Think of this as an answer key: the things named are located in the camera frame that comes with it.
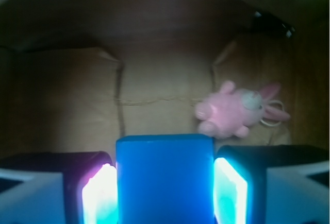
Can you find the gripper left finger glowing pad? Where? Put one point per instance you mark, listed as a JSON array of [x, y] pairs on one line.
[[52, 187]]

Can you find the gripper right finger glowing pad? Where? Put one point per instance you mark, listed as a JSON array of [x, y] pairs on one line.
[[271, 184]]

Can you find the blue block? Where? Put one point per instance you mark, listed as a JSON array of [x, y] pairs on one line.
[[165, 178]]

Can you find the pink plush bunny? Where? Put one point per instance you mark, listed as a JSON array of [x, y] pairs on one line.
[[231, 111]]

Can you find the brown paper bag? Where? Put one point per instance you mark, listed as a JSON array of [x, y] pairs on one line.
[[76, 75]]

